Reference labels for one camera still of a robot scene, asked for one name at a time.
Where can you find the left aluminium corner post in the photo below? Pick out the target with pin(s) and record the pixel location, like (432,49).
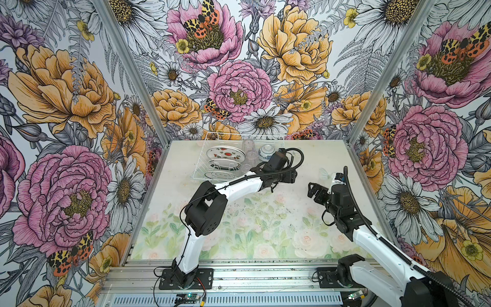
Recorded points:
(119,43)

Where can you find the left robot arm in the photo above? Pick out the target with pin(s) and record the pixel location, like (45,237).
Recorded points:
(205,210)

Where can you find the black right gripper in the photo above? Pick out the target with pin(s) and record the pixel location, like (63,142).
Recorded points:
(322,191)

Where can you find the clear glass near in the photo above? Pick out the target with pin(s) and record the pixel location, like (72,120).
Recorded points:
(252,158)

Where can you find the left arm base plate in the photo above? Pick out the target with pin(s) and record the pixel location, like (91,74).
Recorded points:
(175,279)

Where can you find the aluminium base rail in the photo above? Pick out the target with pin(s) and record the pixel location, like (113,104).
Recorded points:
(234,283)

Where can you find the white wire dish rack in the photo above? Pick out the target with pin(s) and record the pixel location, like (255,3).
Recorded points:
(211,139)

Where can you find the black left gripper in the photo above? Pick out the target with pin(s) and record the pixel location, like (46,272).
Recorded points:
(289,176)

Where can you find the green circuit board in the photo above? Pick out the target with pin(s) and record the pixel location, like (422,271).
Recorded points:
(189,298)

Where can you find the aluminium corner post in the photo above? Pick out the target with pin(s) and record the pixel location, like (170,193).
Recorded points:
(416,22)
(119,43)

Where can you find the white plate teal rim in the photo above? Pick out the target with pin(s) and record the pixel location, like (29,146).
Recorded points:
(226,152)

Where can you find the clear glass far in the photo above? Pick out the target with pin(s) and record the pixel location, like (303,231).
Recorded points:
(248,145)

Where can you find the clear glass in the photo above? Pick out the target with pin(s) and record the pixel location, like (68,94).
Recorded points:
(252,158)
(248,145)

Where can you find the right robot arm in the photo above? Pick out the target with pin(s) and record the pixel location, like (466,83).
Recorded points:
(405,282)

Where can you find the white blue floral bowl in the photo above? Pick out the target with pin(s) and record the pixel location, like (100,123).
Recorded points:
(265,152)

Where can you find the right aluminium corner post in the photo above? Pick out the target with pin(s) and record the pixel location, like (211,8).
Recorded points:
(416,22)

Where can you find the plate green red band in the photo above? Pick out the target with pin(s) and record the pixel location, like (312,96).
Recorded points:
(224,164)

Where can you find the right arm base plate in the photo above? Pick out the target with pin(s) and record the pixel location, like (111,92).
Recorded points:
(330,278)

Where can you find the white plate green rim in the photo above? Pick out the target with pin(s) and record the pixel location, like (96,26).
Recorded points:
(220,175)

